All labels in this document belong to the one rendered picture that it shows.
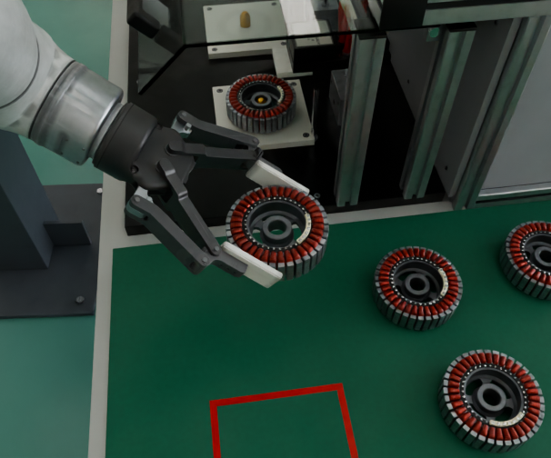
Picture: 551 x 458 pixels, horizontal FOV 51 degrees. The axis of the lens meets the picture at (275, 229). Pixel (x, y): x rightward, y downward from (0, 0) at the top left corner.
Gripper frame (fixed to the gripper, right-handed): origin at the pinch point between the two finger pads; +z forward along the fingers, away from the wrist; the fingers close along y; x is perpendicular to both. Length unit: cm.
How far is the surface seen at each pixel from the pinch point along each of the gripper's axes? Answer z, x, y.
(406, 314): 20.9, -2.9, -0.9
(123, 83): -25, -34, -36
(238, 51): -11, -21, -47
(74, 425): 2, -104, 5
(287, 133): 1.4, -14.2, -28.4
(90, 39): -56, -138, -140
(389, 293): 18.4, -3.8, -3.1
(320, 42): -2.6, -0.6, -33.5
